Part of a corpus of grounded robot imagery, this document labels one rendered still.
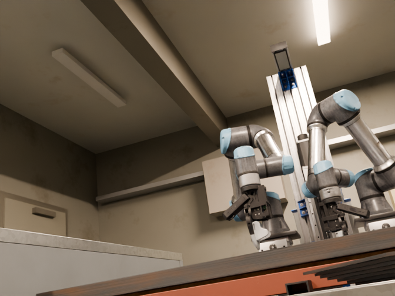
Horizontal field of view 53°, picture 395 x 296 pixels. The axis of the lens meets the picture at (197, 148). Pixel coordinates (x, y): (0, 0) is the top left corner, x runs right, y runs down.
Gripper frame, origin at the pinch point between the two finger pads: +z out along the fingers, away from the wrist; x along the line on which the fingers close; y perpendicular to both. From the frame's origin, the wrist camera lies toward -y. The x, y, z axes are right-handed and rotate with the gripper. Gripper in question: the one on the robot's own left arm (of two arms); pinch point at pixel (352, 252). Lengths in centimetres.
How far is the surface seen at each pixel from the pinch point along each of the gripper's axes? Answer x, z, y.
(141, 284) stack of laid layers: 62, 3, 52
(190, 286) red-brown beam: 59, 6, 39
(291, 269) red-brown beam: 59, 6, 12
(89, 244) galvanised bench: 32, -18, 91
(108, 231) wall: -325, -110, 330
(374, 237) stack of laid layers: 62, 2, -8
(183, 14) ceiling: -114, -234, 89
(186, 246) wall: -333, -67, 215
